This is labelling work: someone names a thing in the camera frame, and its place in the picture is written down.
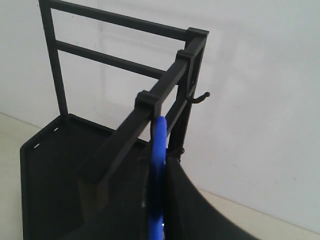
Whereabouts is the black metal two-tier rack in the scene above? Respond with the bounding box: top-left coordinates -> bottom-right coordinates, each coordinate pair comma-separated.
20,0 -> 209,240

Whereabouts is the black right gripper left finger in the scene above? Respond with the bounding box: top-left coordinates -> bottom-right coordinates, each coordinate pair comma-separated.
72,151 -> 151,240

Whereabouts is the black plastic hook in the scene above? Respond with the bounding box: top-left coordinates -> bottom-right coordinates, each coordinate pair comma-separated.
176,47 -> 210,104
134,90 -> 186,161

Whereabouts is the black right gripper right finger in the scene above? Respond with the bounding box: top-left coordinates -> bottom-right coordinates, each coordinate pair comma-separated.
163,156 -> 256,240

